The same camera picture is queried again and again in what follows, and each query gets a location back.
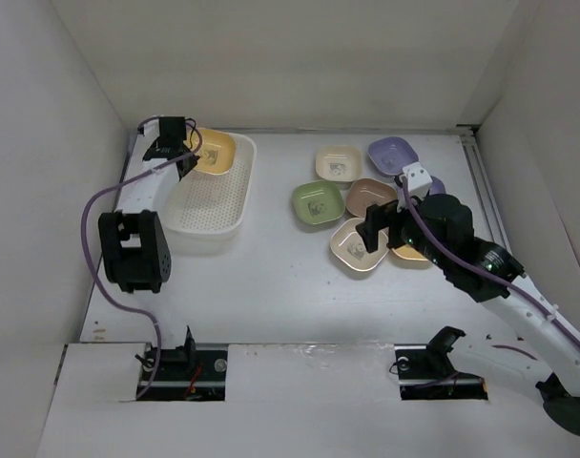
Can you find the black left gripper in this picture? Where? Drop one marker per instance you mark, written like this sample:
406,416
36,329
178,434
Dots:
192,163

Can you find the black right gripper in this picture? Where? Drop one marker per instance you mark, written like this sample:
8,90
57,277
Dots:
379,217

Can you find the cream panda plate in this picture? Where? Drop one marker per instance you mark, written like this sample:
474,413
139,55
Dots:
339,163
349,252

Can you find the yellow panda plate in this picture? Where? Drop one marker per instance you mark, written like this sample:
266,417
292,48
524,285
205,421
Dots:
408,258
217,153

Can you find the green panda plate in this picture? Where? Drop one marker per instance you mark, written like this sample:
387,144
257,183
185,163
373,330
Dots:
318,202

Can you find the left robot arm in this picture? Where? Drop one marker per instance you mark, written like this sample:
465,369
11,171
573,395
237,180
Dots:
135,252

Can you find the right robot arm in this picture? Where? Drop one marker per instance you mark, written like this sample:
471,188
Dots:
441,229

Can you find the white perforated plastic bin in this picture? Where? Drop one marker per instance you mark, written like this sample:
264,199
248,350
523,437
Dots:
203,213

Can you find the brown panda plate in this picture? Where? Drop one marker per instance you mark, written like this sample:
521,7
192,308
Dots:
365,192

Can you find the purple panda plate far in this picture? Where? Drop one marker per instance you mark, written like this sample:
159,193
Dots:
390,154

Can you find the purple panda plate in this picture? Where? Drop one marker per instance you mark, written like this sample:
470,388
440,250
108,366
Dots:
437,187
390,154

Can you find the purple panda plate near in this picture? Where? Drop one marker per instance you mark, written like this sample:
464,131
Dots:
437,187

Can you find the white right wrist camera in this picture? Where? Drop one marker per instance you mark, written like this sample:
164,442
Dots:
415,183

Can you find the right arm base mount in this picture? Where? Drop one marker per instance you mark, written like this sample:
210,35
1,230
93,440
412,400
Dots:
425,373

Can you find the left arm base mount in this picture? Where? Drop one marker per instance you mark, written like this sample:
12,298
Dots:
191,372

